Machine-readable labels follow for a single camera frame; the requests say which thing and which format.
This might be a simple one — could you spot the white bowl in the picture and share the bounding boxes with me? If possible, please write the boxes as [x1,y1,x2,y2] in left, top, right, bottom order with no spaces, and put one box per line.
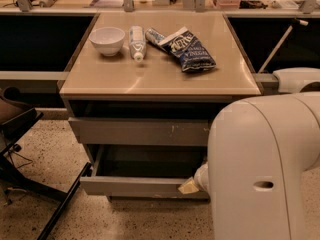
[89,27,125,56]

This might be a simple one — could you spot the grey drawer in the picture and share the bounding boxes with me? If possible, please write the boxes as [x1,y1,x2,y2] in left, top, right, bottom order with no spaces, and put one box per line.
[69,117,209,146]
[81,144,208,199]

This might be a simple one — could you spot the black office chair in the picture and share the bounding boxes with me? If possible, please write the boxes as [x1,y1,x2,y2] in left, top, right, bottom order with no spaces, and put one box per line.
[0,86,94,240]

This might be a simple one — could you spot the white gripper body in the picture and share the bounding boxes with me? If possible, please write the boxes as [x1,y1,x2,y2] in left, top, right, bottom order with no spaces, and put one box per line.
[194,163,209,192]

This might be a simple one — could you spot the white stick with tip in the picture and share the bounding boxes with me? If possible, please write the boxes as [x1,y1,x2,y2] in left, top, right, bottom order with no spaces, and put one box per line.
[258,18,309,73]

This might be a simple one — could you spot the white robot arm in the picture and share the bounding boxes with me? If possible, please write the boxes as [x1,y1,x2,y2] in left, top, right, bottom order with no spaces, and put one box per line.
[179,92,320,240]

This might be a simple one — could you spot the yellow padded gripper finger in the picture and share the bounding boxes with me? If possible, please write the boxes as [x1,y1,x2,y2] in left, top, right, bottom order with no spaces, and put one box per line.
[178,177,199,194]

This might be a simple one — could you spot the blue vinegar chip bag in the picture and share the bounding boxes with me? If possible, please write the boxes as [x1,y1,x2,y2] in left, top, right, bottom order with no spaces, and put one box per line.
[145,27,216,73]

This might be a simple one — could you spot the clear plastic water bottle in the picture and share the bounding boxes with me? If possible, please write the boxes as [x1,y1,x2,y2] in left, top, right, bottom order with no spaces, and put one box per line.
[129,26,146,62]

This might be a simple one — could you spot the grey top drawer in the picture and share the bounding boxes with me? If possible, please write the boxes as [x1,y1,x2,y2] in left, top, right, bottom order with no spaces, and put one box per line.
[69,117,209,146]

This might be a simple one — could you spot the grey drawer cabinet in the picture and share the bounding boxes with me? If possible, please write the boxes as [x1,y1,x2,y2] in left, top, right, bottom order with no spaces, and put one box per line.
[58,11,263,204]

